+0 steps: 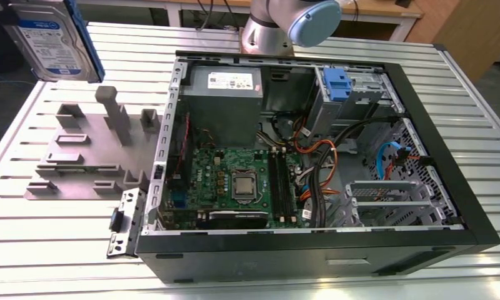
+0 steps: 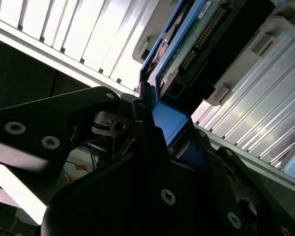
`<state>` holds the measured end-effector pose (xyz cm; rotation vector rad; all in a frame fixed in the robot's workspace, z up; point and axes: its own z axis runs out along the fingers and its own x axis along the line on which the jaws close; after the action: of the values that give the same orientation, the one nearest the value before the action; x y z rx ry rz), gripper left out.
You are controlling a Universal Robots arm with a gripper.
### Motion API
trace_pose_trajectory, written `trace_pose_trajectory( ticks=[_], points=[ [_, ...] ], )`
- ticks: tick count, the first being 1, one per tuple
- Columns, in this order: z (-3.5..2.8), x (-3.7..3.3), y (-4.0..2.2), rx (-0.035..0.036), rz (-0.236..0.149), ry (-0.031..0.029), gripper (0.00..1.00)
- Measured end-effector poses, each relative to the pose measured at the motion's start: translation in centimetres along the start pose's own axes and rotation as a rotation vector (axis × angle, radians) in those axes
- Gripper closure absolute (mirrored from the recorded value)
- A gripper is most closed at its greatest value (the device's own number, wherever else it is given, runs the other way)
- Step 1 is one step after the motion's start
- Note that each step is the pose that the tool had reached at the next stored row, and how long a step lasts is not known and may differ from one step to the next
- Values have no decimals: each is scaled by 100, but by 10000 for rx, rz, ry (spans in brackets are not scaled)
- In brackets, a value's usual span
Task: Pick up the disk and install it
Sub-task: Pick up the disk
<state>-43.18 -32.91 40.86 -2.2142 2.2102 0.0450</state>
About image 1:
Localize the wooden desk white frame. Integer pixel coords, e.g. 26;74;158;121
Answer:
346;0;426;43

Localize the blue data wire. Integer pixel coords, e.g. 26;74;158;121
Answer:
375;141;402;182

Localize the silver CPU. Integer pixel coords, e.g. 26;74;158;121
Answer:
233;175;258;196

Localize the grey parts rack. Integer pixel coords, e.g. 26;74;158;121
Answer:
23;86;167;203

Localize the black graphics card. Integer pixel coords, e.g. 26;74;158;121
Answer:
207;209;273;231

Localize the hard disk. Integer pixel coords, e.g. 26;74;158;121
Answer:
2;0;108;84

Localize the blue plastic drive latch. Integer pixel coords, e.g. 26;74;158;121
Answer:
323;67;355;103

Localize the black PC case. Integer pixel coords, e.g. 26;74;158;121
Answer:
135;49;500;284

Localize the black CPU socket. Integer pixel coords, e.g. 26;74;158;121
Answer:
230;168;263;206

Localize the orange wire bundle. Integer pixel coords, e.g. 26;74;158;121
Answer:
294;116;339;203

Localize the blue VGA port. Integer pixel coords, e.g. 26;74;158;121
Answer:
110;207;126;233

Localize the brown wooden cabinet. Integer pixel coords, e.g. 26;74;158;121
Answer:
406;0;500;83

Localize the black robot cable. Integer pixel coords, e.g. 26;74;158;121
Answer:
197;0;238;31

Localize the metal optical drive cage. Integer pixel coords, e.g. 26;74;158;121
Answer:
306;64;405;140

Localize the black RAM slot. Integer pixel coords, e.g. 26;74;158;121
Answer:
269;147;287;223
278;147;298;223

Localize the grey power supply unit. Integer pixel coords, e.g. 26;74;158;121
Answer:
178;64;266;149

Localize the grey metal hinged bracket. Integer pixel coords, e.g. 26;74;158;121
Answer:
107;187;151;259

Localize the green motherboard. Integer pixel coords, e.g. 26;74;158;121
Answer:
162;146;315;229

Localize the thin red wire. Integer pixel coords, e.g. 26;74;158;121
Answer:
175;111;193;181

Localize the black cable bundle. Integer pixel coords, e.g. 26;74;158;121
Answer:
307;116;402;228

